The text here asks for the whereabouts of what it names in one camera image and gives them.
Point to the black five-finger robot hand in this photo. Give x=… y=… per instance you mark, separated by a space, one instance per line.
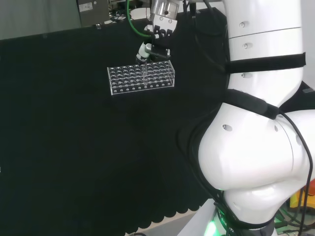
x=161 y=41

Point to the clear glass test tube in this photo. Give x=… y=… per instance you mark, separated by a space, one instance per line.
x=145 y=75

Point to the clear plastic test tube rack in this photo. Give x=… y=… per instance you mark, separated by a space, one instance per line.
x=137 y=77

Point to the silver cloth clip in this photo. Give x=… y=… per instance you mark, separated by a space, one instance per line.
x=98 y=26

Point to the grey metal box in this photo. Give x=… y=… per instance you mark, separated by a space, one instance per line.
x=92 y=12

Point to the black bench cloth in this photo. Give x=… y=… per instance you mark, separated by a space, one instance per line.
x=98 y=137

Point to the yellow stop button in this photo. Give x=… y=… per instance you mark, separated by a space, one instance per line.
x=299 y=199

